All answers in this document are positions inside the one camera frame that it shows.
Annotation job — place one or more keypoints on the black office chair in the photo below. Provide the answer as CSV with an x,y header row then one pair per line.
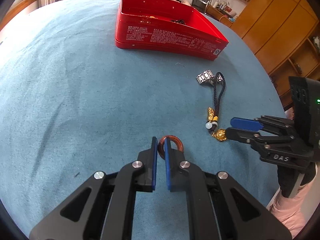
x,y
200,1

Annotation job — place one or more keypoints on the person's right forearm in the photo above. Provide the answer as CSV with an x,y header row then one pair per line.
x,y
292,210

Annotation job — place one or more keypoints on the wooden desk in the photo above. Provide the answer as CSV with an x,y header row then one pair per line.
x,y
220,16

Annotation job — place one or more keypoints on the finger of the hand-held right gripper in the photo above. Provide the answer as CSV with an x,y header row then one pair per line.
x,y
240,135
245,123

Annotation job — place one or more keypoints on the red tin box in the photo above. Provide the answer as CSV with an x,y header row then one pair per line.
x,y
162,38

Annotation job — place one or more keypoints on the wooden wardrobe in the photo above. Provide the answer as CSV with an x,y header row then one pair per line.
x,y
275,25

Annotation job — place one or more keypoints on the large wooden frame window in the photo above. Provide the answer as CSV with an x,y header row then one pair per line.
x,y
23,5

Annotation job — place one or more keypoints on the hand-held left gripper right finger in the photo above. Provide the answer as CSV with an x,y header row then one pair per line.
x,y
168,167

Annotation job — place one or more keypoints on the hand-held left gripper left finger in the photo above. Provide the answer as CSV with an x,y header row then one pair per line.
x,y
155,165

